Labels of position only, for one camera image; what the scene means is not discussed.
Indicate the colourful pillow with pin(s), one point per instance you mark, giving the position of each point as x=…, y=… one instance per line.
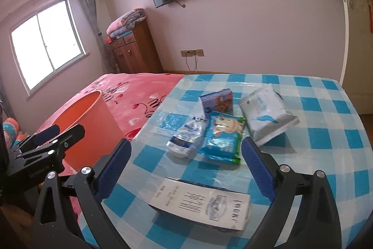
x=12, y=133

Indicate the white printed box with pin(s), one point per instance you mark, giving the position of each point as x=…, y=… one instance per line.
x=202, y=204

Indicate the white door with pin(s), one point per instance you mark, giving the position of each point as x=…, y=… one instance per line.
x=356, y=75

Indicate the white feather wipes pack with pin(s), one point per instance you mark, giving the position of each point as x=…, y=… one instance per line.
x=266, y=114

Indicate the blue checkered plastic tablecloth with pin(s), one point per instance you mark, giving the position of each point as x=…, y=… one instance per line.
x=242, y=161

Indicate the folded pink blankets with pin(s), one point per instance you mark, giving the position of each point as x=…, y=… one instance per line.
x=126, y=22

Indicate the wall power outlet strip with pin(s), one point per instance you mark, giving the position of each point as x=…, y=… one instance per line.
x=192, y=53

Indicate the brown wooden cabinet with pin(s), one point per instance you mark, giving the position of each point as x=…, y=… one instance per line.
x=135, y=52

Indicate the white blue bag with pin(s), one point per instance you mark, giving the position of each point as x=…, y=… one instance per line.
x=188, y=139

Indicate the window with white frame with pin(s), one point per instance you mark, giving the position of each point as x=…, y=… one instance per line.
x=46, y=43

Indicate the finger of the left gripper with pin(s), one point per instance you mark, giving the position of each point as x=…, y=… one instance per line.
x=47, y=157
x=38, y=139

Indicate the blue orange small box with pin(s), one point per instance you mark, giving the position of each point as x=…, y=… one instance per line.
x=221, y=101

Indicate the green blue dog wipes pack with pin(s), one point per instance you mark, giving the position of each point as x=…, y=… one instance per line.
x=223, y=138

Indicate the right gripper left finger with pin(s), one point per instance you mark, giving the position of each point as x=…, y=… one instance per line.
x=55, y=224

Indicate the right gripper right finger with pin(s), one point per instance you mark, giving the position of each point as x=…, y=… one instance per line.
x=317, y=222

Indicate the grey checkered curtain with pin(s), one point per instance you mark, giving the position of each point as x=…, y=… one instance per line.
x=90, y=11

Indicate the orange plastic trash bucket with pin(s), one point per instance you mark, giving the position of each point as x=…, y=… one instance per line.
x=102, y=133

